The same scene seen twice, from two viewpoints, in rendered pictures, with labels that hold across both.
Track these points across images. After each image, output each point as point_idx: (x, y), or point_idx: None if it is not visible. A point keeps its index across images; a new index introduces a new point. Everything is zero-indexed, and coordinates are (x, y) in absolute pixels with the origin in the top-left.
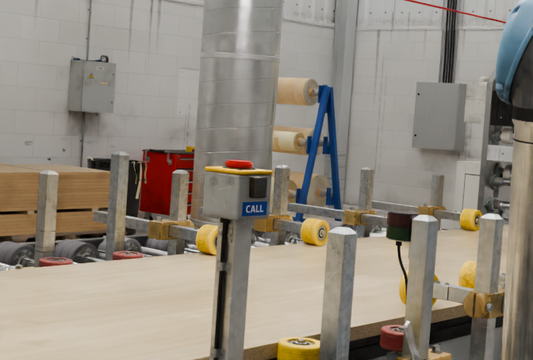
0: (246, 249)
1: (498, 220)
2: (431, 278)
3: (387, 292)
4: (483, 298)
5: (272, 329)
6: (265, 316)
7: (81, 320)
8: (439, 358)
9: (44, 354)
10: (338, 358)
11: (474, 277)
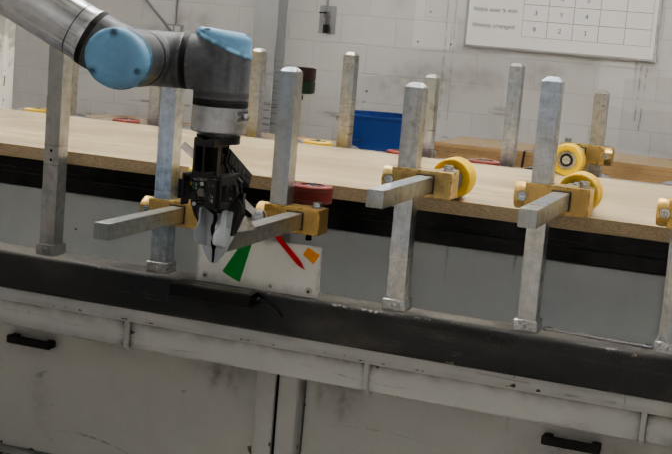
0: (59, 59)
1: (410, 87)
2: (286, 127)
3: (509, 196)
4: (384, 169)
5: (253, 170)
6: (298, 171)
7: None
8: (298, 209)
9: (88, 145)
10: (158, 167)
11: None
